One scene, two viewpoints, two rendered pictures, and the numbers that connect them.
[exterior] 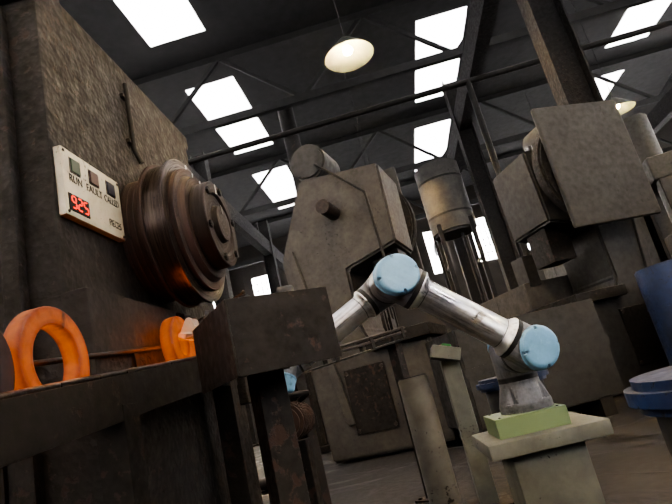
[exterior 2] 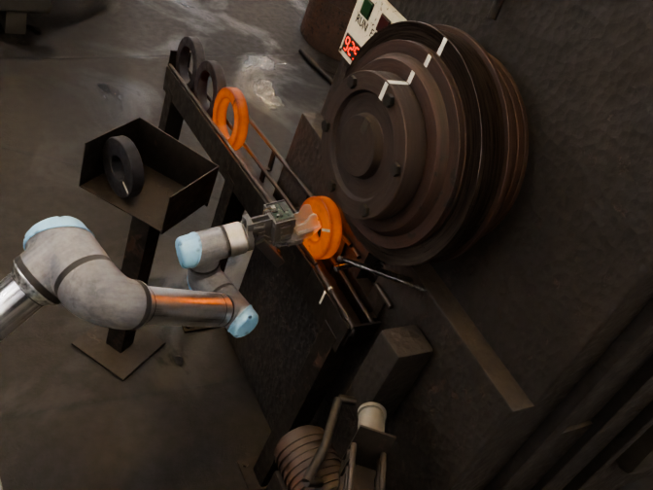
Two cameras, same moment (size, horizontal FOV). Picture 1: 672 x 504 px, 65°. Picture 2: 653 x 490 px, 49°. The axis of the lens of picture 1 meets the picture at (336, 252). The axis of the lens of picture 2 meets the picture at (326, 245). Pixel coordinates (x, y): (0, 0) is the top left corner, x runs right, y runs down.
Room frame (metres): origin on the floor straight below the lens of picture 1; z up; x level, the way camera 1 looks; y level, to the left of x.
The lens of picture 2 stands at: (2.40, -0.51, 1.77)
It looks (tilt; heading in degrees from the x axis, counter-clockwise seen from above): 37 degrees down; 134
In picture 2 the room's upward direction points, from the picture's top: 24 degrees clockwise
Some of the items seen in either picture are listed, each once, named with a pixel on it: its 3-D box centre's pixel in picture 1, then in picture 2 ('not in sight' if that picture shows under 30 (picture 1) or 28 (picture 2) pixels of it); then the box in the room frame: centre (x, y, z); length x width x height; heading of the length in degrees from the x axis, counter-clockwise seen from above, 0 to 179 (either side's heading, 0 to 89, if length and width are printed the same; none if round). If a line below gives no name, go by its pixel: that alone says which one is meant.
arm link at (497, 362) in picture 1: (510, 352); not in sight; (1.62, -0.44, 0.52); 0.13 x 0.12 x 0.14; 10
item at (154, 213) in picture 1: (187, 233); (408, 146); (1.58, 0.45, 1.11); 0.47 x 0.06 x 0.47; 175
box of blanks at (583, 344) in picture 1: (514, 372); not in sight; (3.92, -1.03, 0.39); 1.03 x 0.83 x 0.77; 100
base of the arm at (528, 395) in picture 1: (521, 392); not in sight; (1.63, -0.43, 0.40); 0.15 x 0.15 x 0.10
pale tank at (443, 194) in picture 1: (466, 270); not in sight; (10.18, -2.40, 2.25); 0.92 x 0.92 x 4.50
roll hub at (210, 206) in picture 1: (216, 225); (367, 146); (1.57, 0.35, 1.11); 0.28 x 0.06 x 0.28; 175
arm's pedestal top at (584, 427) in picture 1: (535, 434); not in sight; (1.63, -0.43, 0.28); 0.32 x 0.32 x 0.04; 87
